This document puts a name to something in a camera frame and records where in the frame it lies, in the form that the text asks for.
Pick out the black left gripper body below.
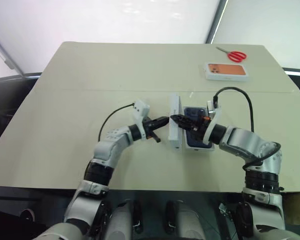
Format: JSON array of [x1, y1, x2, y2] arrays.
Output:
[[142, 117, 157, 141]]

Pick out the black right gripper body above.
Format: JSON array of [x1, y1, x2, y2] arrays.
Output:
[[189, 115, 212, 145]]

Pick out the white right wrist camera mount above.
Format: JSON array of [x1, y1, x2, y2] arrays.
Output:
[[204, 99, 223, 144]]

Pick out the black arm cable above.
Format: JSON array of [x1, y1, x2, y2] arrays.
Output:
[[98, 103, 136, 141], [212, 86, 282, 172]]

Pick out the closed box with orange phone print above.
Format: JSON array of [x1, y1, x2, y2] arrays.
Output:
[[204, 62, 250, 82]]

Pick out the grey window frame rail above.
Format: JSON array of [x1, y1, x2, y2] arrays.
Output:
[[0, 29, 24, 76]]

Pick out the white phone box lid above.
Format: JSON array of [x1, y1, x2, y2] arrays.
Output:
[[167, 93, 184, 149]]

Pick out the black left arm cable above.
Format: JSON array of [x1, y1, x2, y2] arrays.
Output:
[[98, 103, 136, 141]]

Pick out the dark blue smartphone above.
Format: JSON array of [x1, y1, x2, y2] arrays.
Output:
[[184, 106, 213, 148]]

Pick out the dark window frame post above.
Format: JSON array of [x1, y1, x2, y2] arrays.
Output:
[[204, 0, 229, 44]]

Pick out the white box with brown insert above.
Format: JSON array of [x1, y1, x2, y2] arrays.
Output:
[[181, 105, 216, 153]]

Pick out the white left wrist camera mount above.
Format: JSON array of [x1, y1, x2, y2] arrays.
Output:
[[132, 98, 151, 141]]

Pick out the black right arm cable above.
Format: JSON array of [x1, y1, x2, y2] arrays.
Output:
[[212, 86, 282, 172]]

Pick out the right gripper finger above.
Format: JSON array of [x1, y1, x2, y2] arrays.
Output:
[[169, 114, 197, 125], [175, 122, 199, 132]]

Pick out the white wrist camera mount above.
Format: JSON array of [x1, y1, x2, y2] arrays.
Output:
[[204, 99, 223, 144], [132, 98, 151, 141]]

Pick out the red handled scissors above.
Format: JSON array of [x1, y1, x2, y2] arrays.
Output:
[[215, 46, 248, 63]]

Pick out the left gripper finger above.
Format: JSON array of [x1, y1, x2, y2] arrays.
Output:
[[149, 132, 162, 144], [153, 116, 171, 129]]

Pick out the silver metal table clamp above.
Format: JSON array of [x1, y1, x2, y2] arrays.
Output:
[[218, 201, 236, 219]]

